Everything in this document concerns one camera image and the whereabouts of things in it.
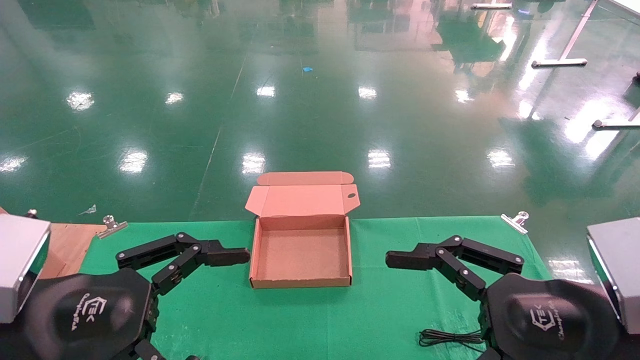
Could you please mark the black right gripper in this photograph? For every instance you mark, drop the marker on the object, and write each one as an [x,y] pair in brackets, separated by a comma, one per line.
[550,320]

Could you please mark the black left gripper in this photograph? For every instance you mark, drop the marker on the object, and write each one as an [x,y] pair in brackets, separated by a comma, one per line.
[85,315]

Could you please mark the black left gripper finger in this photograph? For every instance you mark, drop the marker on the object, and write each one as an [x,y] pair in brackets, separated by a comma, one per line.
[227,255]

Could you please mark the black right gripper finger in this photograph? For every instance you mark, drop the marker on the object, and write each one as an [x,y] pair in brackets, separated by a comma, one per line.
[407,259]

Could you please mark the open brown cardboard box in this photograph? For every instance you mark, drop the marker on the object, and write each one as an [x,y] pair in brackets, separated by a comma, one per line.
[300,255]

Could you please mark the green table cloth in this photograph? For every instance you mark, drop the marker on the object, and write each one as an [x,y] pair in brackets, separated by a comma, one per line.
[300,320]

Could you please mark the metal spring clip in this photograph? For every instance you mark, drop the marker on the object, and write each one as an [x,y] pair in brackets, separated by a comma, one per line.
[515,223]
[111,227]

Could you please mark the clear plastic scrap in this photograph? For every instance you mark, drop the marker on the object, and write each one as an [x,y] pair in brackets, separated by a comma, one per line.
[89,210]

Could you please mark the small metal clamp knob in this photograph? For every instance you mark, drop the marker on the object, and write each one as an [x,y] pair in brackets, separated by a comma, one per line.
[31,213]

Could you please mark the white table foot bar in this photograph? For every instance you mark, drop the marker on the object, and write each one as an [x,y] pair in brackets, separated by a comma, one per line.
[615,123]

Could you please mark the white table leg with foot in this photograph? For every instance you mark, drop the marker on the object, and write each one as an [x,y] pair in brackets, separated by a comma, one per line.
[560,62]

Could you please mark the white floor bar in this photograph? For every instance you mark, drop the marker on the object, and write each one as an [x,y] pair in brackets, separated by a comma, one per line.
[491,6]

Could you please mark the white table top edge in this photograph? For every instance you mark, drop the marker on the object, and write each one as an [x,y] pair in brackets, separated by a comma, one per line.
[631,5]

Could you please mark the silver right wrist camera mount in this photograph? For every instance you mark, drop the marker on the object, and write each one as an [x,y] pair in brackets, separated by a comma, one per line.
[617,270]

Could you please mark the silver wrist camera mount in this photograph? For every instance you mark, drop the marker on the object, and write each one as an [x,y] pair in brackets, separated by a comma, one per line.
[617,270]
[17,260]

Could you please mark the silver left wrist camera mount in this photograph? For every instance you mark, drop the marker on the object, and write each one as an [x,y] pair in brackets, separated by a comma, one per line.
[17,260]

